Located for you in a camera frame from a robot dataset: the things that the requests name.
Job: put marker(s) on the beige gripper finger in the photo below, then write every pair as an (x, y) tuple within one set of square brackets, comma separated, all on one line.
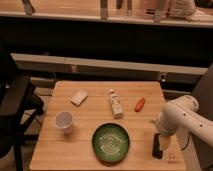
[(164, 142)]

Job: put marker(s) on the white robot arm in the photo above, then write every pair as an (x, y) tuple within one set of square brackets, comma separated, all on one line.
[(182, 112)]

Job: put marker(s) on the white sponge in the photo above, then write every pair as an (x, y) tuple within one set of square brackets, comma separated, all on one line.
[(79, 97)]

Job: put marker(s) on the orange carrot toy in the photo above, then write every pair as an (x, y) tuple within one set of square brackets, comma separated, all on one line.
[(139, 105)]

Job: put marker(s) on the green bowl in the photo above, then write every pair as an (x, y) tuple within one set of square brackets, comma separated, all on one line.
[(110, 143)]

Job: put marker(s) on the white tube bottle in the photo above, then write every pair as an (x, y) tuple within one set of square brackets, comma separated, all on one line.
[(115, 104)]

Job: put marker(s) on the white paper cup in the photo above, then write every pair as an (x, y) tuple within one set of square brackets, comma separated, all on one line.
[(64, 122)]

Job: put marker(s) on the black chair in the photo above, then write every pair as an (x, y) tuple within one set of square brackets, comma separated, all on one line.
[(19, 106)]

